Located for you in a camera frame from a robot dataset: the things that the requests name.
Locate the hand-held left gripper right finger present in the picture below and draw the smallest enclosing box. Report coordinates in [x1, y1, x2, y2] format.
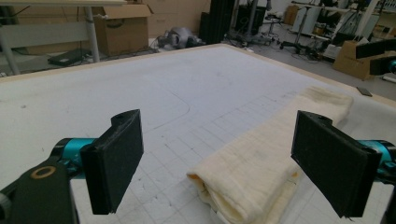
[290, 109, 383, 218]

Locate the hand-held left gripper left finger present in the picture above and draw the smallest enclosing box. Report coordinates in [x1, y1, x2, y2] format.
[79, 108, 145, 216]

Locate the cream towel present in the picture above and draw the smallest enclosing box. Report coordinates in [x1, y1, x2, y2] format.
[186, 85, 355, 224]

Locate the slanted cardboard box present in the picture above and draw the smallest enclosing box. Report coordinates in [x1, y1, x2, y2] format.
[332, 39, 376, 80]

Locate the metal stand with black base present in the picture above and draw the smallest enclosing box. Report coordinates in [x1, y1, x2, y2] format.
[279, 5, 311, 54]

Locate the small distant cardboard box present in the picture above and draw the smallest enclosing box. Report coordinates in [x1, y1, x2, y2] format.
[283, 4, 300, 26]

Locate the flat black case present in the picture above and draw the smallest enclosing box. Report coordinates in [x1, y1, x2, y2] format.
[48, 49, 92, 67]

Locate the open cardboard box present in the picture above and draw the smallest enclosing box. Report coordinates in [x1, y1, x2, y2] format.
[91, 3, 154, 57]

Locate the grey bag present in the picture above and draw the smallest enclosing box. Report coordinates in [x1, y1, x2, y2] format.
[156, 26, 205, 50]

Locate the white desk with grey legs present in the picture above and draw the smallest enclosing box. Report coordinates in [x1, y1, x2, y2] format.
[0, 0, 128, 77]

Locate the black cabinet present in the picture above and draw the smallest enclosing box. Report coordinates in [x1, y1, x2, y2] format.
[199, 0, 241, 45]

